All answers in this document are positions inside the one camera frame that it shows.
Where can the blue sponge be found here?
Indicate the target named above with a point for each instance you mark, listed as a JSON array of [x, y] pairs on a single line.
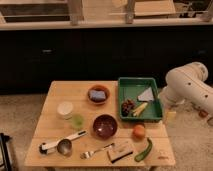
[[97, 95]]

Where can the dark grape bunch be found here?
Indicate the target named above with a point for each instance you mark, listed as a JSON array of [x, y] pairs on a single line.
[[127, 106]]

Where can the white lidded jar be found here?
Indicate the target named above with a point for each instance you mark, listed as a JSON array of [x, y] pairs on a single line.
[[65, 109]]

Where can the green translucent cup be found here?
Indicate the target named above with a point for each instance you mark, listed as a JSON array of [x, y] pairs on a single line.
[[77, 122]]

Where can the orange fruit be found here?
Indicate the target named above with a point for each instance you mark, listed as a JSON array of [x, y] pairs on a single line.
[[139, 131]]

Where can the brown wooden bowl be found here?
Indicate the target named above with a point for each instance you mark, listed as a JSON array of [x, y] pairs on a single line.
[[99, 88]]

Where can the wooden table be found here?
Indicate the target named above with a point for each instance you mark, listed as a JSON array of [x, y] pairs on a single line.
[[108, 142]]

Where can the green cucumber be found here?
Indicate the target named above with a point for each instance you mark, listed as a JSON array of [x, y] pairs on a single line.
[[142, 155]]

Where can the silver fork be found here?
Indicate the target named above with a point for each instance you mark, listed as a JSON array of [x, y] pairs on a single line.
[[89, 154]]

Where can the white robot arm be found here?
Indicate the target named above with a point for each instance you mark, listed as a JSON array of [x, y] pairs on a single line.
[[188, 82]]

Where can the dark red bowl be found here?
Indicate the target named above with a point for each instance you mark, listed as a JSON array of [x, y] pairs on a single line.
[[105, 126]]

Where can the black object at left edge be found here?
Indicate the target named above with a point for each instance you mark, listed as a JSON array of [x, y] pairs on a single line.
[[6, 161]]

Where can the wooden block brush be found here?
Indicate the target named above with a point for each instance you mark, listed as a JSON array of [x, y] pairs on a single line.
[[120, 151]]

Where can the green plastic tray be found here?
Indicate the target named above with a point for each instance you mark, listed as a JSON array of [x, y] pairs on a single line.
[[138, 100]]

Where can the white cloth piece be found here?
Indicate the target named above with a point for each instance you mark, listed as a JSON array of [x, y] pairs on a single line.
[[146, 95]]

